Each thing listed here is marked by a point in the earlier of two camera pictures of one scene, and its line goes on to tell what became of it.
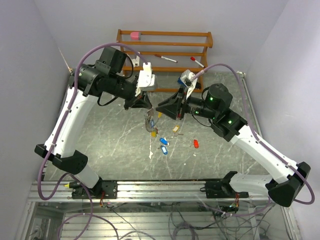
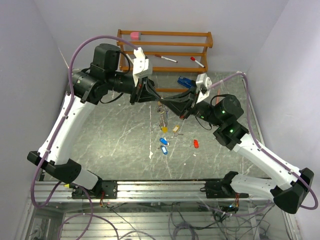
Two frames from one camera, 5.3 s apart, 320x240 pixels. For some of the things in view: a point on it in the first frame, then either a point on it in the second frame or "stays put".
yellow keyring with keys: [149, 123] -> [163, 113]
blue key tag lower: [164, 150] stays put
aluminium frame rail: [138, 191] stays put
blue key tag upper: [163, 141] stays put
